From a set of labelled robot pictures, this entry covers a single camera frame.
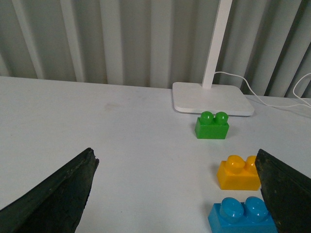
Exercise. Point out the blue three-stud block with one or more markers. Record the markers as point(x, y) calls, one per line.
point(232, 216)

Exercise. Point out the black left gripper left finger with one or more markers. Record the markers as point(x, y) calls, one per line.
point(57, 203)

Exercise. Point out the white curtain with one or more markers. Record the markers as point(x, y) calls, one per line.
point(154, 43)

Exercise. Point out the yellow two-stud block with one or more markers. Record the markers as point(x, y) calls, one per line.
point(236, 173)

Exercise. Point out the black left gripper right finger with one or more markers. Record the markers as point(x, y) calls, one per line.
point(286, 193)

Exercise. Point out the green two-stud block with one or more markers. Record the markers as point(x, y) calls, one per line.
point(210, 126)

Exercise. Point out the white desk lamp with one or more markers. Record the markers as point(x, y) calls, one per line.
point(196, 98)

